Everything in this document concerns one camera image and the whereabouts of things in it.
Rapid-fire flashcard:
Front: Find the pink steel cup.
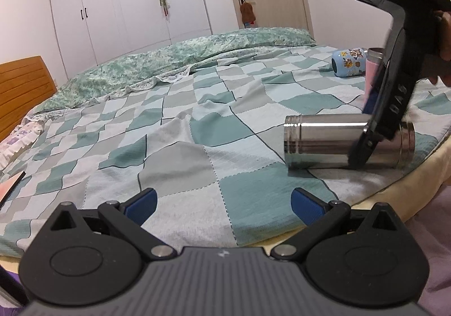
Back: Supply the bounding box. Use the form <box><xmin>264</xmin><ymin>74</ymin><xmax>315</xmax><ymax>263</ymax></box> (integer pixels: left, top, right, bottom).
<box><xmin>362</xmin><ymin>48</ymin><xmax>384</xmax><ymax>114</ymax></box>

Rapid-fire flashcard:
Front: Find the brown plush toy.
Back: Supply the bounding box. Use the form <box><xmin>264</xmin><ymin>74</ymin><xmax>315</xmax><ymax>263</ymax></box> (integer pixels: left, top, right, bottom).
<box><xmin>240</xmin><ymin>2</ymin><xmax>256</xmax><ymax>28</ymax></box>

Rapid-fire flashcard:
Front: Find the blue cartoon sticker cup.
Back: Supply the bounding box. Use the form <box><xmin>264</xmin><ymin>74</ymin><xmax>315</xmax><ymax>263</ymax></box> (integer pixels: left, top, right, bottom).
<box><xmin>332</xmin><ymin>48</ymin><xmax>367</xmax><ymax>78</ymax></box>

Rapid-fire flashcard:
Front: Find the green floral quilt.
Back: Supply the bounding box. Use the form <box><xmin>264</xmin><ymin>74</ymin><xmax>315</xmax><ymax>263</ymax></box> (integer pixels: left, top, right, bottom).
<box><xmin>29</xmin><ymin>27</ymin><xmax>316</xmax><ymax>115</ymax></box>

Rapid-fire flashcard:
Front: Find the silver steel thermos cup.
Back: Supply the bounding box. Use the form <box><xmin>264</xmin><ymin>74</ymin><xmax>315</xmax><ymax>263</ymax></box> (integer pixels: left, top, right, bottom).
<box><xmin>284</xmin><ymin>114</ymin><xmax>415</xmax><ymax>169</ymax></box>

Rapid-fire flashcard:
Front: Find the right hand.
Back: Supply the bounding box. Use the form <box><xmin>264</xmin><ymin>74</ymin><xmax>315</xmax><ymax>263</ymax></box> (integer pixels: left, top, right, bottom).
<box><xmin>429</xmin><ymin>12</ymin><xmax>451</xmax><ymax>87</ymax></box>

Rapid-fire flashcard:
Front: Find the orange wooden headboard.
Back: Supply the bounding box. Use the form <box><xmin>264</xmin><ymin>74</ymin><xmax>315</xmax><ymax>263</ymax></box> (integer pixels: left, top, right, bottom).
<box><xmin>0</xmin><ymin>56</ymin><xmax>57</xmax><ymax>141</ymax></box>

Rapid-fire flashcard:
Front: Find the checkered green bed sheet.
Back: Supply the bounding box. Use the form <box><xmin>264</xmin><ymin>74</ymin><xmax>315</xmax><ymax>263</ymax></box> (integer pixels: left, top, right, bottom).
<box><xmin>0</xmin><ymin>44</ymin><xmax>451</xmax><ymax>259</ymax></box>

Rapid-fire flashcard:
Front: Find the purple floral pillow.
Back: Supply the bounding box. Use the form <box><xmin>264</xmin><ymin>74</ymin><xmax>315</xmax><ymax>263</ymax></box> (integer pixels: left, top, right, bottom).
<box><xmin>0</xmin><ymin>121</ymin><xmax>44</xmax><ymax>170</ymax></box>

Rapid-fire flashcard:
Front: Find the red book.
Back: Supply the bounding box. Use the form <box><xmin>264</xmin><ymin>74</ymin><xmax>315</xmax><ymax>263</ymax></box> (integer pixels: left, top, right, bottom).
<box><xmin>0</xmin><ymin>171</ymin><xmax>25</xmax><ymax>208</ymax></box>

